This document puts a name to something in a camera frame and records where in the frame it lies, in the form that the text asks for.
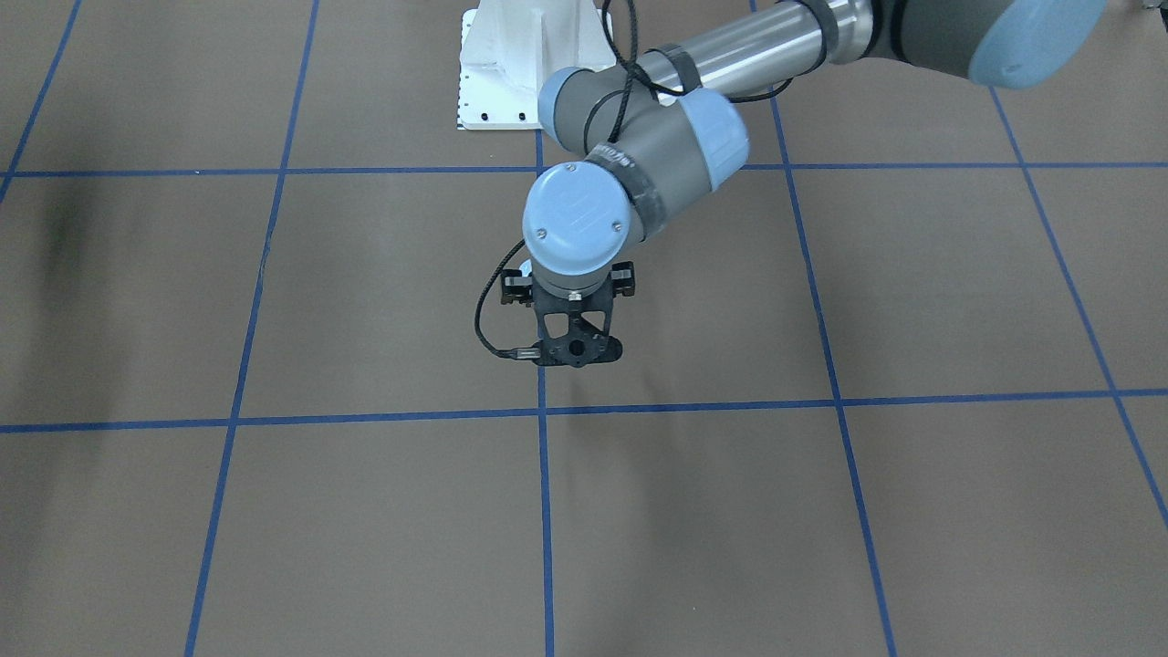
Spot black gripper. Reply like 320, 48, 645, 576
500, 261, 637, 320

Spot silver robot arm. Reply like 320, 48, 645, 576
492, 1, 1105, 313

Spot brown paper table cover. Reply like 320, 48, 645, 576
0, 0, 1168, 657

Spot blue tape grid lines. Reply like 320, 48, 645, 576
0, 0, 1168, 657

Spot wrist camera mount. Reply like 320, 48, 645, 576
533, 297, 624, 369

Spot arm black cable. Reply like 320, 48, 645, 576
474, 238, 541, 360

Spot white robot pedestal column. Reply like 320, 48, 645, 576
456, 1, 616, 130

